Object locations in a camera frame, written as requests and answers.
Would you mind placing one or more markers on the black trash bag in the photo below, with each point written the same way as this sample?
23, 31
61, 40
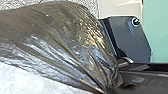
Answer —
56, 43

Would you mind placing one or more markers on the green framed glass door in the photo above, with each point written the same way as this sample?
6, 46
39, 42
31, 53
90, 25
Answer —
156, 30

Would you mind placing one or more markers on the dark robot torso link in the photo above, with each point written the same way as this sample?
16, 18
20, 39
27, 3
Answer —
143, 76

